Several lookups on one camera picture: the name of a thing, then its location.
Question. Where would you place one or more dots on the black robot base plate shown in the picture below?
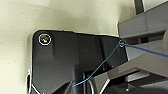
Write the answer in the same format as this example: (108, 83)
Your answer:
(66, 53)

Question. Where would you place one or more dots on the round ringed base button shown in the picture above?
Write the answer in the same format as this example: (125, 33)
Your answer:
(44, 39)

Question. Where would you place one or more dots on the grey robot base frame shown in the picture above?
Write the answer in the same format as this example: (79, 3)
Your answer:
(146, 23)

